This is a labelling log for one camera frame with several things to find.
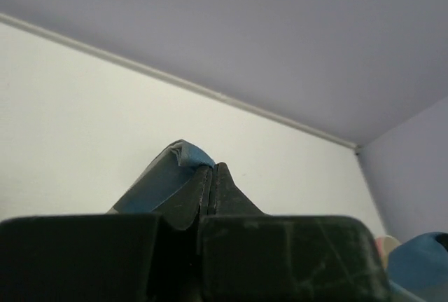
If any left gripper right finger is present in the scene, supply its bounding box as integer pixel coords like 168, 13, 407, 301
198, 163, 391, 301

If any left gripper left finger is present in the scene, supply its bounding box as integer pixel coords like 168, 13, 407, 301
1, 167, 212, 301

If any blue beige placemat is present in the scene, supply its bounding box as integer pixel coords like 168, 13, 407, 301
111, 140, 447, 301

